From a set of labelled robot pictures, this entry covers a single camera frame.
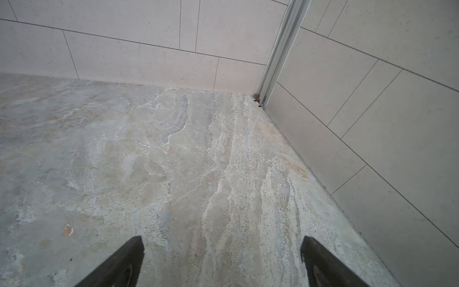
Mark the aluminium corner wall strip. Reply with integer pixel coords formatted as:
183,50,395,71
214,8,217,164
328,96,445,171
253,0,311,108

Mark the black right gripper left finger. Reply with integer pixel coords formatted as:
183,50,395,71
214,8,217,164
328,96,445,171
76,236,145,287

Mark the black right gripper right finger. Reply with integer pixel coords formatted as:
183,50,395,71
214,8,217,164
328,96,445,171
300,236,369,287

